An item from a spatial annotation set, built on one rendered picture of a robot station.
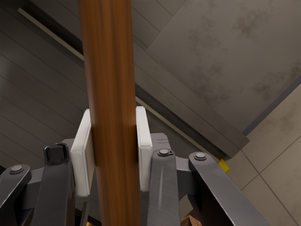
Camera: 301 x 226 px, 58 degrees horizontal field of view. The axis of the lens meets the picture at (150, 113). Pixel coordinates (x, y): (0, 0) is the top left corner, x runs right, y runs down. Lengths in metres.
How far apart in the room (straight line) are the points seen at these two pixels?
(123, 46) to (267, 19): 3.06
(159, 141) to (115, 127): 0.03
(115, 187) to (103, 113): 0.05
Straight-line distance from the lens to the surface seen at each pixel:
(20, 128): 3.41
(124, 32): 0.16
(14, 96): 3.28
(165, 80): 2.87
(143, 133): 0.16
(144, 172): 0.15
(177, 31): 2.92
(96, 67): 0.16
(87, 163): 0.16
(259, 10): 3.15
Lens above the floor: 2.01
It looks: 17 degrees down
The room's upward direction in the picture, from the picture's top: 53 degrees counter-clockwise
